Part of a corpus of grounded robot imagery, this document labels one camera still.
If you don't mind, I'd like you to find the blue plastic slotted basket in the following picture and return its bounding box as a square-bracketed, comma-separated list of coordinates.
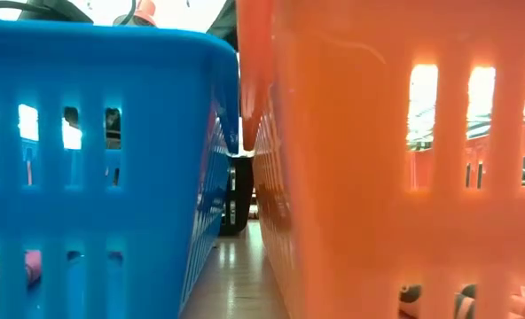
[0, 19, 240, 319]

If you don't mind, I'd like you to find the orange plastic slotted basket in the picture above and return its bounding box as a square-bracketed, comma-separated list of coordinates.
[236, 0, 525, 319]

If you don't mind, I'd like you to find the red desk lamp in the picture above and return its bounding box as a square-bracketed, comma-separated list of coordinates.
[113, 0, 159, 27]

